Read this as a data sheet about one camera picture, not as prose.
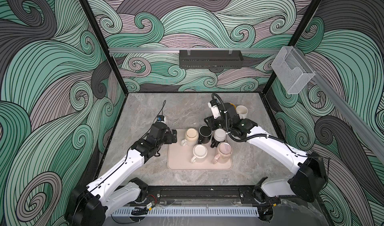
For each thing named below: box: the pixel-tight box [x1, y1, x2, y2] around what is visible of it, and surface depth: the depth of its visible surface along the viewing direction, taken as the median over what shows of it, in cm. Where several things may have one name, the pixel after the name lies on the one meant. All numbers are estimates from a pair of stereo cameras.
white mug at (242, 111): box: [236, 105, 249, 120], surface depth 102 cm
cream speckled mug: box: [180, 128, 199, 147], surface depth 89 cm
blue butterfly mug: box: [223, 102, 237, 113], surface depth 60 cm
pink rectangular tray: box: [167, 129, 233, 170], surface depth 85 cm
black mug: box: [197, 125, 213, 145], surface depth 88 cm
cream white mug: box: [190, 144, 208, 164], surface depth 83 cm
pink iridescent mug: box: [212, 141, 233, 165], surface depth 79 cm
